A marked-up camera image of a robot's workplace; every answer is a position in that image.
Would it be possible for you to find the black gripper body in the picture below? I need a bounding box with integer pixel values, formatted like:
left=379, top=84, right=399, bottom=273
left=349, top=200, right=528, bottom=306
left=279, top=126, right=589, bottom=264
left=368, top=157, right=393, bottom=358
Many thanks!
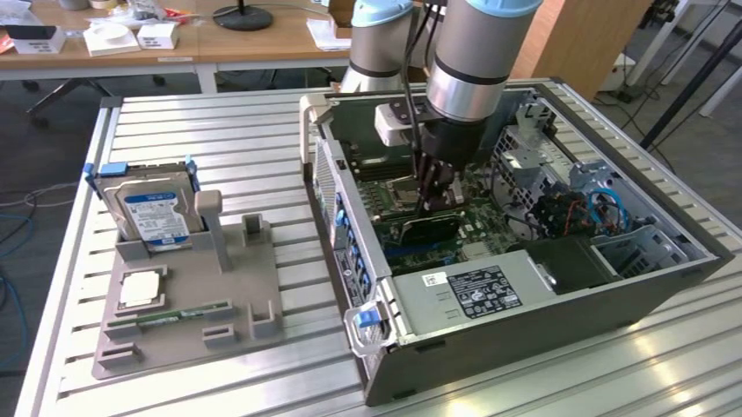
left=412, top=119, right=483, bottom=169

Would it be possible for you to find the black graphics card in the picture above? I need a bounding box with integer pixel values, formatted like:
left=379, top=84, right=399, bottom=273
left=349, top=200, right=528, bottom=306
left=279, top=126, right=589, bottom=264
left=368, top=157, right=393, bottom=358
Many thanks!
left=397, top=214, right=465, bottom=247

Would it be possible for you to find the CPU socket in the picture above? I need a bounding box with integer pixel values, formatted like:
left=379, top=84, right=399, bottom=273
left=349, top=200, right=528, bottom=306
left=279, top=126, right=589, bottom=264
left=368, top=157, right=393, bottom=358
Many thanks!
left=381, top=176, right=419, bottom=208

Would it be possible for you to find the green motherboard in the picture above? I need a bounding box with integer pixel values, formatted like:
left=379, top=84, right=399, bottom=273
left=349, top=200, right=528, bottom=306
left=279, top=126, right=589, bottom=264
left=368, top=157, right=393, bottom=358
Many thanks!
left=347, top=154, right=523, bottom=279

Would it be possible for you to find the metal disk bay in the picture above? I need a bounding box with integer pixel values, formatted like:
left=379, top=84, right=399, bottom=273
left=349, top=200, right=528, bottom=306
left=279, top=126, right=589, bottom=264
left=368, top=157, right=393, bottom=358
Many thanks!
left=491, top=97, right=560, bottom=214

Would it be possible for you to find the blue expansion slot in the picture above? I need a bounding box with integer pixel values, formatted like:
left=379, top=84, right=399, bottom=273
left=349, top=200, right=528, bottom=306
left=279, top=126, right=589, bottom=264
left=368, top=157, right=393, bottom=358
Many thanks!
left=383, top=242, right=443, bottom=259

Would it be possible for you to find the grey power supply unit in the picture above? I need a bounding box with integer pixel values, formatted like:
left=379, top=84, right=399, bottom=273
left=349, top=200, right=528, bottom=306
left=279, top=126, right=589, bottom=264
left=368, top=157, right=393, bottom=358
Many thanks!
left=384, top=251, right=559, bottom=345

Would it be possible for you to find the stack of white papers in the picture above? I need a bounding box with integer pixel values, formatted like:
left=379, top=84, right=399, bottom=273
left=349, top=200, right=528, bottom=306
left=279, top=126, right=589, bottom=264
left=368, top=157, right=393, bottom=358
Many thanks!
left=304, top=18, right=355, bottom=53

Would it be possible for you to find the blue case release latch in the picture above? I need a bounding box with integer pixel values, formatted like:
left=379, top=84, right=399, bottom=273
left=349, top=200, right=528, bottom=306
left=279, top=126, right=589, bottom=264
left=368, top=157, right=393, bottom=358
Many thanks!
left=352, top=305, right=380, bottom=333

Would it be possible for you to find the wooden cabinet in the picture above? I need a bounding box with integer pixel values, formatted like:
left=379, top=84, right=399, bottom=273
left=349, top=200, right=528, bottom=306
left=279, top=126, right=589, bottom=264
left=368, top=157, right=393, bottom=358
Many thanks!
left=508, top=0, right=658, bottom=103

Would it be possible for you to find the wooden office desk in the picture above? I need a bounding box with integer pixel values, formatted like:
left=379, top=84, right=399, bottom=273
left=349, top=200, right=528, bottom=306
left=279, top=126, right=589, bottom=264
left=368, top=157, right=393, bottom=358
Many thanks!
left=0, top=0, right=201, bottom=95
left=194, top=0, right=356, bottom=94

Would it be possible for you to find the dark grey PC case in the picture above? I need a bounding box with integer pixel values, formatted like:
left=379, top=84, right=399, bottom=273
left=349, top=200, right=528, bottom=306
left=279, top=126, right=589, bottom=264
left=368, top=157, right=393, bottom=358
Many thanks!
left=296, top=77, right=734, bottom=408

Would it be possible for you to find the black stand pole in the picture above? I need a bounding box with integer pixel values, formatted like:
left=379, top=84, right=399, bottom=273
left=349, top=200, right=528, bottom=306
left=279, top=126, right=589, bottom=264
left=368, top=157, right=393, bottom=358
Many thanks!
left=639, top=23, right=742, bottom=149

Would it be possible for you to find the black round lamp base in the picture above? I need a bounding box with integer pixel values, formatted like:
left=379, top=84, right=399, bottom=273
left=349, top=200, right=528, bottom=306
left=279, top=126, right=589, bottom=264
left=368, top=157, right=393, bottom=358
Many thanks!
left=210, top=0, right=276, bottom=32

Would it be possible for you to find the grey parts rack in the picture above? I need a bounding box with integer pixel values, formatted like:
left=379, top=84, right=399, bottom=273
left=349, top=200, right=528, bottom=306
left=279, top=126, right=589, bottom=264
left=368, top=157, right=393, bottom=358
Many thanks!
left=92, top=189, right=285, bottom=381

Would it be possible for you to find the hard disk with blue label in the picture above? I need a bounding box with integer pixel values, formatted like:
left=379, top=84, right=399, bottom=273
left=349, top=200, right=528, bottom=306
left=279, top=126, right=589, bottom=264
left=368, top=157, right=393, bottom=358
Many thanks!
left=98, top=170, right=196, bottom=254

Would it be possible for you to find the green RAM stick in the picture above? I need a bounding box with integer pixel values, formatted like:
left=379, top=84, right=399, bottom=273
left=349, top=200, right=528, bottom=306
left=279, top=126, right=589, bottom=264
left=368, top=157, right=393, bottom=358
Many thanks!
left=106, top=303, right=222, bottom=328

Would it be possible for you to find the hard drive in blue caddy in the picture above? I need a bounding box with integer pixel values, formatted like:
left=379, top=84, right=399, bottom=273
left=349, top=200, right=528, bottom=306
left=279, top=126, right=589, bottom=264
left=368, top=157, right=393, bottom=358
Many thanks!
left=82, top=155, right=201, bottom=205

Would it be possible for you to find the silver CPU chip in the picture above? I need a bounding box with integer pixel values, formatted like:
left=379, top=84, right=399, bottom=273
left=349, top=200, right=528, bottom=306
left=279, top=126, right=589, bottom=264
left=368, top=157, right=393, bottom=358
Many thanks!
left=117, top=272, right=164, bottom=308

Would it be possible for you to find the plain white box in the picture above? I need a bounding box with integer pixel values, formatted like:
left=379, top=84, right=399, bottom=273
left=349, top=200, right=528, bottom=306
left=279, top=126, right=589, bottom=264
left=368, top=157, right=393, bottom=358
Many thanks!
left=134, top=22, right=181, bottom=50

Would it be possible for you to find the white box with round insert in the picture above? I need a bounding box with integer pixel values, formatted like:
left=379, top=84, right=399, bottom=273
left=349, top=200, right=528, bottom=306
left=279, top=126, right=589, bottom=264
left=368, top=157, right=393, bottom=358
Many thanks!
left=81, top=23, right=142, bottom=58

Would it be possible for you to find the black chair base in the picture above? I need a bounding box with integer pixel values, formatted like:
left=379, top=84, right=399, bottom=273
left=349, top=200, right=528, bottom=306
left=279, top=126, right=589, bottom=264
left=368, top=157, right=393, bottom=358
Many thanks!
left=24, top=77, right=112, bottom=128

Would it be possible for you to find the white box with black lid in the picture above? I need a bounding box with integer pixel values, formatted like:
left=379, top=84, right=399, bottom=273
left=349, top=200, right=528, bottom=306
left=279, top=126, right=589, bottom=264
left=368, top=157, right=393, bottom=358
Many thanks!
left=4, top=24, right=66, bottom=56

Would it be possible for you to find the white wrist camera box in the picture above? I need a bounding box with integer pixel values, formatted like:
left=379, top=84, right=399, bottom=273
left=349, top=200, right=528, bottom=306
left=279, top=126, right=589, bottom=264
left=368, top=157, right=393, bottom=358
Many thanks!
left=373, top=102, right=431, bottom=148

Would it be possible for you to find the black camera cable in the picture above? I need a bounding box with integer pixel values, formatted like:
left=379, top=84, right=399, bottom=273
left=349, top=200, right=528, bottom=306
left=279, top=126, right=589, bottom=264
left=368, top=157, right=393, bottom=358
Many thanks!
left=401, top=0, right=445, bottom=151

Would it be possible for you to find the black power wire bundle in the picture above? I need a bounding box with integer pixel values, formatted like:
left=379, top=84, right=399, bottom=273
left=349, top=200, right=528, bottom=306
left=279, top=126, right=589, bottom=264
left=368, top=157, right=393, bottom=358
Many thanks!
left=533, top=194, right=599, bottom=239

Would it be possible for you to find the light blue data wire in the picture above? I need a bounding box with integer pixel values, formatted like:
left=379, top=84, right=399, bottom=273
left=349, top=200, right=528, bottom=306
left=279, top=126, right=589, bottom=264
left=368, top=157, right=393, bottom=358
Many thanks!
left=583, top=186, right=633, bottom=238

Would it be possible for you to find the white table frame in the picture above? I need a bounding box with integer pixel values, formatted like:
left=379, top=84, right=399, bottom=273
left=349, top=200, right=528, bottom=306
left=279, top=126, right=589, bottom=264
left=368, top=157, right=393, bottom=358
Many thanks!
left=623, top=0, right=742, bottom=118

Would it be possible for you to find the blue floor cable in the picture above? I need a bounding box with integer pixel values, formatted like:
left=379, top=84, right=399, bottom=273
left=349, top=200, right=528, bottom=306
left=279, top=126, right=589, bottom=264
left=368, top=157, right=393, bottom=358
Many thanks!
left=0, top=212, right=30, bottom=375

